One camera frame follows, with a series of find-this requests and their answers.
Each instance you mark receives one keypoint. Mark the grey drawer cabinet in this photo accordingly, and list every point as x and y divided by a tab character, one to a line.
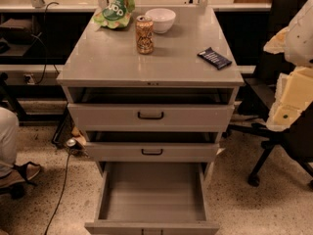
105	68

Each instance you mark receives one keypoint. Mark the green chip bag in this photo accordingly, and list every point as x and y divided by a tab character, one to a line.
116	15

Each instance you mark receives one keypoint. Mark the white bowl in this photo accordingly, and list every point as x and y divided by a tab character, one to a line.
163	19

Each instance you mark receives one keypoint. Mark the orange soda can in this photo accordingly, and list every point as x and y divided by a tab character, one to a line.
144	34

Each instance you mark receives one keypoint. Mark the dark blue rxbar wrapper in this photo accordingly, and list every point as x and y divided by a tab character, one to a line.
214	58

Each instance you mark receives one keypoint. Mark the person leg light trousers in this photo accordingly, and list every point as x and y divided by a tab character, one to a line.
9	125

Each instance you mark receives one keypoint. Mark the grey open bottom drawer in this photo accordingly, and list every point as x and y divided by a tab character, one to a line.
152	199

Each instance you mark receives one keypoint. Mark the grey middle drawer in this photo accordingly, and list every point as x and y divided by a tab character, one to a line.
152	152

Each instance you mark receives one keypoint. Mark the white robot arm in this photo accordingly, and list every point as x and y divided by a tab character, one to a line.
294	91

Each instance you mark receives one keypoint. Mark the black office chair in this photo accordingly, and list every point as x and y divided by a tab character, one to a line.
260	89

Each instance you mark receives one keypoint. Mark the grey top drawer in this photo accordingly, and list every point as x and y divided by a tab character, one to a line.
148	117

